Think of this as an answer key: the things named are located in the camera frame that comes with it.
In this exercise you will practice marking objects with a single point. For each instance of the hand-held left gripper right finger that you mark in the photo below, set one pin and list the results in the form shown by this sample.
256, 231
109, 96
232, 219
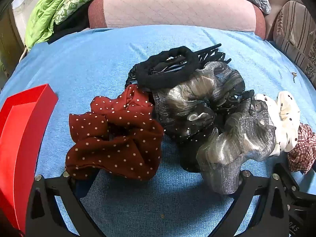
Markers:
243, 186

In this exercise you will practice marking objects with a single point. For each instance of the red plaid scrunchie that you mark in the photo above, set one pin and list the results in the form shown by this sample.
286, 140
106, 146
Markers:
301, 150

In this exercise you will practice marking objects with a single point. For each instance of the black dotted mesh scrunchie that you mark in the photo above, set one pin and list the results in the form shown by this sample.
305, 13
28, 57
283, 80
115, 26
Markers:
195, 130

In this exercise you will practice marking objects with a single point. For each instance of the green floral quilt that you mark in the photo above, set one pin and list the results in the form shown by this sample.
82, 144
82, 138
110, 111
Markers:
74, 5

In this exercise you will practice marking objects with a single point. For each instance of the red tray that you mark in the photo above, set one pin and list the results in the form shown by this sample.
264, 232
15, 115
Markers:
22, 133

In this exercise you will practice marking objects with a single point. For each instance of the black hair claw clip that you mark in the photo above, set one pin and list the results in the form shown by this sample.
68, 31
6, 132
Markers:
209, 54

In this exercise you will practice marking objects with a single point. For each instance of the striped pillow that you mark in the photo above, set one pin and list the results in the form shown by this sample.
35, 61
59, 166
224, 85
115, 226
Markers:
296, 29

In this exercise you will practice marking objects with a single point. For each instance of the red polka dot scrunchie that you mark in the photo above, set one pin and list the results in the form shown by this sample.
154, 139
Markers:
116, 138

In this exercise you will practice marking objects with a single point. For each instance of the small metal earring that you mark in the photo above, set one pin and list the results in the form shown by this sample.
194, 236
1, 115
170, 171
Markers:
293, 75

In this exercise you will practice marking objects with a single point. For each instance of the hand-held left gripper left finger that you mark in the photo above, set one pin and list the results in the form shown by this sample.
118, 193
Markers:
82, 190

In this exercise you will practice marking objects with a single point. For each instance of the blue blanket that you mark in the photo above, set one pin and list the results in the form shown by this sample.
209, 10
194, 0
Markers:
86, 59

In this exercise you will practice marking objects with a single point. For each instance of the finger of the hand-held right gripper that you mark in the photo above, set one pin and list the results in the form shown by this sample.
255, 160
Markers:
286, 177

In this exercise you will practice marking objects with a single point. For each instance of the grey silver organza scrunchie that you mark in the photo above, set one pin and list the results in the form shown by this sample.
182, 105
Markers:
187, 91
234, 145

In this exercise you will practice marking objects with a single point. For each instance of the white polka dot scrunchie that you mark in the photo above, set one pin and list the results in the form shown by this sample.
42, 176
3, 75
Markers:
287, 118

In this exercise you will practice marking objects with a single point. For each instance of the pink bolster pillow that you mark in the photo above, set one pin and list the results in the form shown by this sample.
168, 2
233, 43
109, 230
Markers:
172, 9

